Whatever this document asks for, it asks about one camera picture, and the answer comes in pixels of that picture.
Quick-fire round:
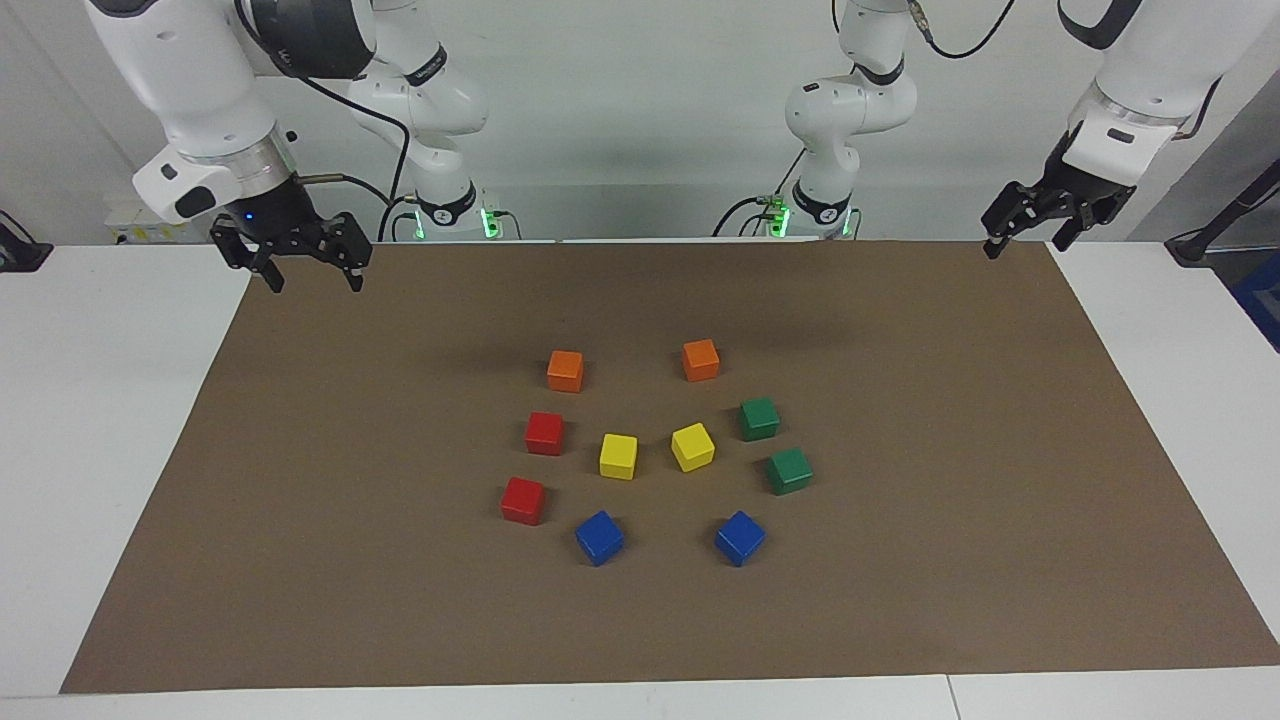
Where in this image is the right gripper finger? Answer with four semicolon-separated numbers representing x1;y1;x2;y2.
322;212;373;293
210;222;285;293

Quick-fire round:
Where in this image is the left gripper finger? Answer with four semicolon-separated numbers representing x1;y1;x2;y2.
1050;200;1109;253
982;182;1051;261

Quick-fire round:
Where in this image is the green cube block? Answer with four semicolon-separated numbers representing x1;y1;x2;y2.
739;397;781;442
767;447;814;496

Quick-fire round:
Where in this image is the blue box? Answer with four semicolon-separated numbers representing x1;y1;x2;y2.
1230;248;1280;353

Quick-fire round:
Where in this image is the yellow cube block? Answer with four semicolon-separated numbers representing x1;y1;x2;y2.
599;433;639;481
671;423;716;473

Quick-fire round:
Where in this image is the brown table mat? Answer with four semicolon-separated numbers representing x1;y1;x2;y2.
60;240;1280;695

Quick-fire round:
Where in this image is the blue cube block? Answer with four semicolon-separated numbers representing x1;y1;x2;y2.
714;510;767;568
575;510;625;568

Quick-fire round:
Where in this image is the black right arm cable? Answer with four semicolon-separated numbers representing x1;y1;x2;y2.
295;75;413;243

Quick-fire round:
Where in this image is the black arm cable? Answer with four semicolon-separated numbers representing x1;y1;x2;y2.
295;75;413;243
905;0;1018;59

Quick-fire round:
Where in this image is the white wall power box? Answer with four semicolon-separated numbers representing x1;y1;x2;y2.
105;195;166;244

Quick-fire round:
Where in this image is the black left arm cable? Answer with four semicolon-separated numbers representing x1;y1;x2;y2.
905;0;1018;59

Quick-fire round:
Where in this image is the black clamp mount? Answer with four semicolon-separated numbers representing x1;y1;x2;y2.
0;210;53;273

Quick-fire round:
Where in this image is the black base cable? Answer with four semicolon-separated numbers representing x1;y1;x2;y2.
712;148;806;239

